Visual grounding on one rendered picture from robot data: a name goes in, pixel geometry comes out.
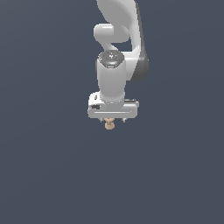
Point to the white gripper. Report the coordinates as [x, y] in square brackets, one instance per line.
[112, 110]

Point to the small tan wooden object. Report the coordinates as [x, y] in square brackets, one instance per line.
[109, 124]

